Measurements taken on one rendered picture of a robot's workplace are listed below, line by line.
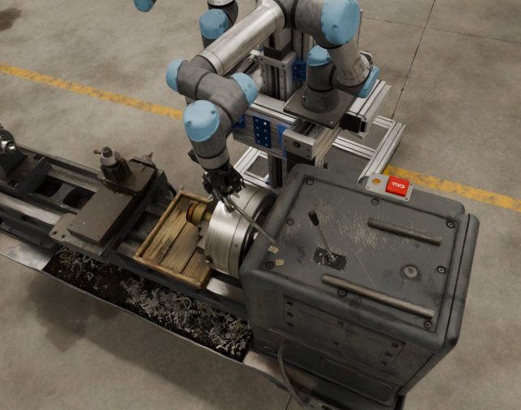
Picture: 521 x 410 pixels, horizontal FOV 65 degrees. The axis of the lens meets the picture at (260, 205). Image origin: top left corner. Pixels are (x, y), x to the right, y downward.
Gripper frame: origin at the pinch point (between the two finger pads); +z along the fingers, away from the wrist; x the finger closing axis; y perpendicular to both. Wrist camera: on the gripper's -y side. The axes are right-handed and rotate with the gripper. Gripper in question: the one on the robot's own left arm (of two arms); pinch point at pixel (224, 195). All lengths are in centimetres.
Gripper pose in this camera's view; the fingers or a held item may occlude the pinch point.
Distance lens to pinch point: 115.3
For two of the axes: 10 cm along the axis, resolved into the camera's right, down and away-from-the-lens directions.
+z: 1.1, 4.9, 8.6
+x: 7.7, -5.9, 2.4
